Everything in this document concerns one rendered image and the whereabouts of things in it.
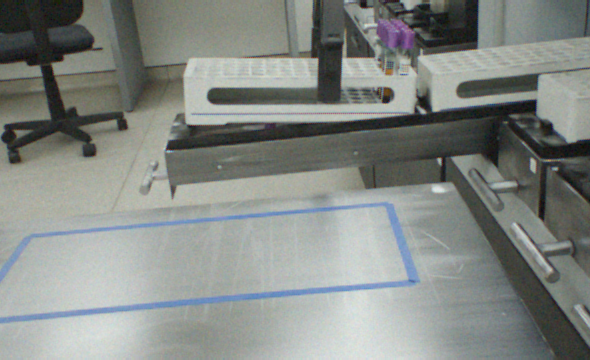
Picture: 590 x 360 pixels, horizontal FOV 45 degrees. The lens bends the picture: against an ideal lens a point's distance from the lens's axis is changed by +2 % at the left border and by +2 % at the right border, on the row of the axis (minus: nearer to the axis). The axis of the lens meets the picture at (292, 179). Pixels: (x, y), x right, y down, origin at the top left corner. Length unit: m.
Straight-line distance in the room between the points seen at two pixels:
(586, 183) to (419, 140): 0.26
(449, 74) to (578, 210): 0.28
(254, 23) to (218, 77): 3.60
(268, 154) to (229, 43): 3.62
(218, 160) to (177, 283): 0.35
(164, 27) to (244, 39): 0.50
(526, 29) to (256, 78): 0.41
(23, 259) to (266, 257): 0.22
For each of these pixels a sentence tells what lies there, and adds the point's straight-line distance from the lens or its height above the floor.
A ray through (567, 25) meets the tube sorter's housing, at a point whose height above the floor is 0.88.
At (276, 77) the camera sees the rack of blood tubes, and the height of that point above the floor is 0.88.
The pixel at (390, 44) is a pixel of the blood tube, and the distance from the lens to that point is 0.90.
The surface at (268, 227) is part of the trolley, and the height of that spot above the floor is 0.82.
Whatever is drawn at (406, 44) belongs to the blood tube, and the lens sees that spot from 0.90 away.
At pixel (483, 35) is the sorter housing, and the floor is 0.83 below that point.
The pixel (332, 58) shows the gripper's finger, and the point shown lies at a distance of 0.86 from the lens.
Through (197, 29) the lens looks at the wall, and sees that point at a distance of 4.50.
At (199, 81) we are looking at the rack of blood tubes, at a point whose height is 0.89.
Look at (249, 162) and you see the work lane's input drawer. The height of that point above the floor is 0.78.
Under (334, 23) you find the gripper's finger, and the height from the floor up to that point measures 0.95.
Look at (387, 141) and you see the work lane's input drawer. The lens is 0.91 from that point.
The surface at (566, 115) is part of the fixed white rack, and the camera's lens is 0.82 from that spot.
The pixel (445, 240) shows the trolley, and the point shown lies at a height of 0.82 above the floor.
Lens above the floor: 1.11
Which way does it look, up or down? 23 degrees down
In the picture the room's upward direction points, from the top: 6 degrees counter-clockwise
